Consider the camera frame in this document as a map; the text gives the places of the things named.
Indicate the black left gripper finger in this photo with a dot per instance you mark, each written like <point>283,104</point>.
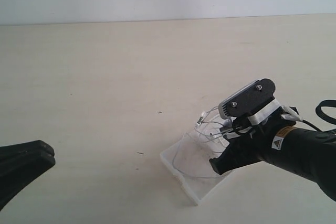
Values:
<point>14,182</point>
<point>17,156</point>

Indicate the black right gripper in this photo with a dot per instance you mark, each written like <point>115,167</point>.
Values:
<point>247,149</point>

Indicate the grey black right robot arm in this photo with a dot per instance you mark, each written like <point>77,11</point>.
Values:
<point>306,153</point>

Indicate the clear plastic storage case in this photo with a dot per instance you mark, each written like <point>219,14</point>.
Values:
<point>188,161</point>

